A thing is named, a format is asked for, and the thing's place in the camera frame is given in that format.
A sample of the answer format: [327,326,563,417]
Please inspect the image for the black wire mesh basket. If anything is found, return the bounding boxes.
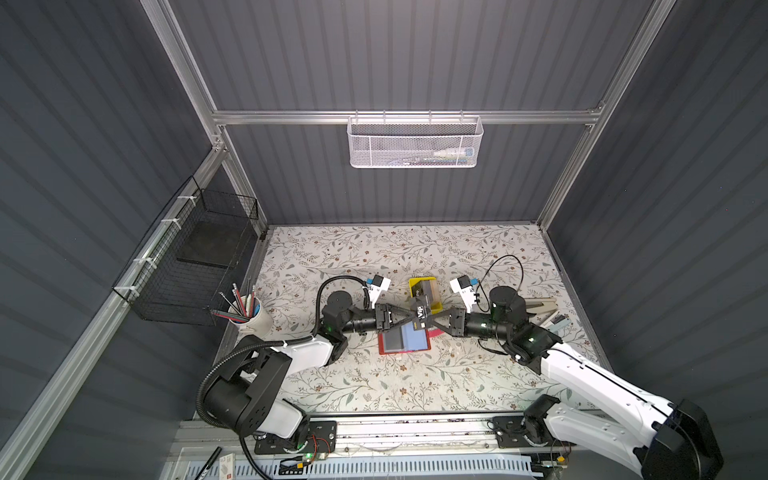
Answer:
[113,181,260,327]

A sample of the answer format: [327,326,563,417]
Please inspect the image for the white pen cup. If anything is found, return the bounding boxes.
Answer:
[209,283,274,338]

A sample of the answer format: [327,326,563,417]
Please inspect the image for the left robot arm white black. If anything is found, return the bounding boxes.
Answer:
[195,291,416,448]

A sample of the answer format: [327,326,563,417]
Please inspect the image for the white tube in basket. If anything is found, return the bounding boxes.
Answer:
[433,147,476,161]

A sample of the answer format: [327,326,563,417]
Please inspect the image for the yellow plastic card tray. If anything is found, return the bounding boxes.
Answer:
[408,277,441,308]

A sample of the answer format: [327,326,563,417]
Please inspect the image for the white wire mesh basket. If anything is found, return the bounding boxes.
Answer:
[346,117,484,169]

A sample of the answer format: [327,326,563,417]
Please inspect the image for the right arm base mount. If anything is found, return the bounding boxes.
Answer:
[486,415,574,451]

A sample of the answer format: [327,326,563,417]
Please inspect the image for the beige stapler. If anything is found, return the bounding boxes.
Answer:
[525,297,559,316]

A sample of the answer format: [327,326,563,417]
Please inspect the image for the floral table mat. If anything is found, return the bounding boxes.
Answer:
[255,225,597,413]

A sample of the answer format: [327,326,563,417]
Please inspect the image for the black corrugated cable conduit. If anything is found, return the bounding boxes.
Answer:
[196,275,370,480]

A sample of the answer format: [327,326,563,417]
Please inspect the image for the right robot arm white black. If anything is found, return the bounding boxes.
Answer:
[413,279,724,479]

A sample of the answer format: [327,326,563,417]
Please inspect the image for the stack of cards in tray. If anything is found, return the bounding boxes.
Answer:
[414,279,442,310]

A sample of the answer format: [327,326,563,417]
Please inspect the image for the small white grey device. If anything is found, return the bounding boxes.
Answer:
[541,313,571,334]

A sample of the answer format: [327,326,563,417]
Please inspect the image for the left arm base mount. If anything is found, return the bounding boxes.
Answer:
[253,419,338,457]

